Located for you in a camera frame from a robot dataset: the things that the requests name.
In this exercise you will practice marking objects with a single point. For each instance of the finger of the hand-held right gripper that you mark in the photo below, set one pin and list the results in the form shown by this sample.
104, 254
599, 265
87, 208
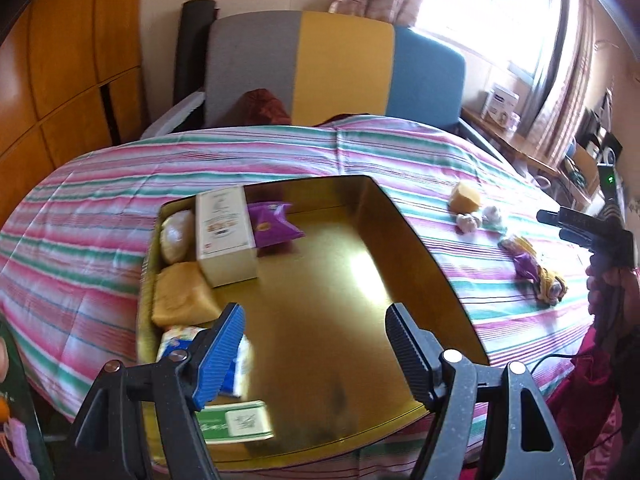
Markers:
575, 236
555, 217

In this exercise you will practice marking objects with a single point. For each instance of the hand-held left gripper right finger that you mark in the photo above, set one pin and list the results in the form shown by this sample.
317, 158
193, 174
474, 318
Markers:
410, 355

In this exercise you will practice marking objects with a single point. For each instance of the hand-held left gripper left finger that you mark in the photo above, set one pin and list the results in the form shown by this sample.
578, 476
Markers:
222, 355

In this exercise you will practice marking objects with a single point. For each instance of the clear snack packet yellow label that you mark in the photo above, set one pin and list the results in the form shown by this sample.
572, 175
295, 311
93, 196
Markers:
517, 243

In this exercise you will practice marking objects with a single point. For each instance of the purple snack packet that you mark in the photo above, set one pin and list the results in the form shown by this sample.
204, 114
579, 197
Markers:
523, 262
272, 222

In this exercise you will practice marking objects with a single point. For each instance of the green and white box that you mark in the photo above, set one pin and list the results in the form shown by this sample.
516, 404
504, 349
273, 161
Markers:
235, 422

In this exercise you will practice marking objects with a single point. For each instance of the yellow sponge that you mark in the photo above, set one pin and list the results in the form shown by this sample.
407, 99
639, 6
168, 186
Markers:
180, 295
465, 198

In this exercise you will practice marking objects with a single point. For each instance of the golden tin box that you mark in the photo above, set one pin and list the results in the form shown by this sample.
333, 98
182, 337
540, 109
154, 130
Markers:
325, 285

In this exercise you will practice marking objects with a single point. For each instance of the tall white box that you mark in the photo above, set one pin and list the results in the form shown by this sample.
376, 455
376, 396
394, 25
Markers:
225, 240

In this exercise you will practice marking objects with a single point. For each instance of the round pale pastry packet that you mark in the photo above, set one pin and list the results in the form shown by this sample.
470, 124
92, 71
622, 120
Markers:
175, 240

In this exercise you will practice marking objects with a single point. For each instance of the person's right forearm red sleeve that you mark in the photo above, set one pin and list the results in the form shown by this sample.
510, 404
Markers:
600, 390

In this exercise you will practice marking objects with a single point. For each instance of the person's right hand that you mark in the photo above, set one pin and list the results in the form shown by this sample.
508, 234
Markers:
597, 287

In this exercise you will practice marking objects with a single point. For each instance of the cardboard box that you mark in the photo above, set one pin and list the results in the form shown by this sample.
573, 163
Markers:
584, 162

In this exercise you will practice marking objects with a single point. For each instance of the wooden side table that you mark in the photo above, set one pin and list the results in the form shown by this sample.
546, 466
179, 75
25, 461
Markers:
530, 155

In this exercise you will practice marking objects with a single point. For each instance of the small jar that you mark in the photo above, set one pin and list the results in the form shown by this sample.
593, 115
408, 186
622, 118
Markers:
514, 120

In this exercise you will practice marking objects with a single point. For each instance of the white printed carton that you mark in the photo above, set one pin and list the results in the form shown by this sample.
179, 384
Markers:
499, 102

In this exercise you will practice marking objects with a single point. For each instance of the window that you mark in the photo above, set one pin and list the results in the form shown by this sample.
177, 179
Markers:
495, 15

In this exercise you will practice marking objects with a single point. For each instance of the colourful printed bag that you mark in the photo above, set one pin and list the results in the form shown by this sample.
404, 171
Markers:
15, 410

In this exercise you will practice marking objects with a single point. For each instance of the red-brown cloth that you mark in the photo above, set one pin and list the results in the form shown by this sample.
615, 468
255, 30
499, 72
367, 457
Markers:
262, 107

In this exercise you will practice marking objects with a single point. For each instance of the grey yellow blue sofa chair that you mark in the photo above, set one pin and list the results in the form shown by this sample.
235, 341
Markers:
345, 65

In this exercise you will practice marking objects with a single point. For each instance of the wooden wardrobe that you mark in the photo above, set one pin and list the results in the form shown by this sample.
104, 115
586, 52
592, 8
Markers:
65, 60

